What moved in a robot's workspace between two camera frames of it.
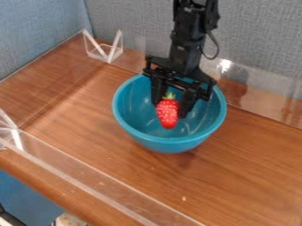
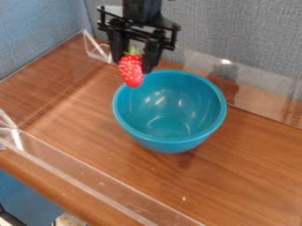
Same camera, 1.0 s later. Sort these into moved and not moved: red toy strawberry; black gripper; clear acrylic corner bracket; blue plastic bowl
Moved: red toy strawberry; black gripper
Not moved: clear acrylic corner bracket; blue plastic bowl
